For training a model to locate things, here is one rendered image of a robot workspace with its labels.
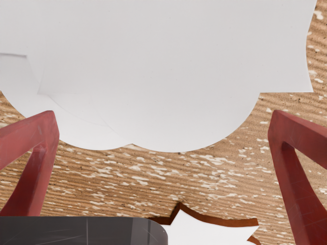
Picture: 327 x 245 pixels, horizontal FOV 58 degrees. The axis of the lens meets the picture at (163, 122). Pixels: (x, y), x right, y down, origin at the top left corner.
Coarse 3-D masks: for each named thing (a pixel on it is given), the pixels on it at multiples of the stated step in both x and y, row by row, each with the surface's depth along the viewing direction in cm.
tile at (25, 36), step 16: (0, 0) 11; (16, 0) 11; (32, 0) 11; (0, 16) 12; (16, 16) 12; (32, 16) 12; (0, 32) 12; (16, 32) 12; (32, 32) 12; (0, 48) 12; (16, 48) 12; (32, 48) 12; (32, 64) 13; (64, 96) 14; (80, 96) 14; (80, 112) 14; (96, 112) 14
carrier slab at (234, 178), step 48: (0, 96) 18; (288, 96) 18; (240, 144) 20; (0, 192) 23; (48, 192) 23; (96, 192) 23; (144, 192) 23; (192, 192) 23; (240, 192) 23; (288, 240) 27
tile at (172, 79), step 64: (64, 0) 10; (128, 0) 10; (192, 0) 10; (256, 0) 10; (64, 64) 12; (128, 64) 12; (192, 64) 12; (256, 64) 12; (128, 128) 14; (192, 128) 14
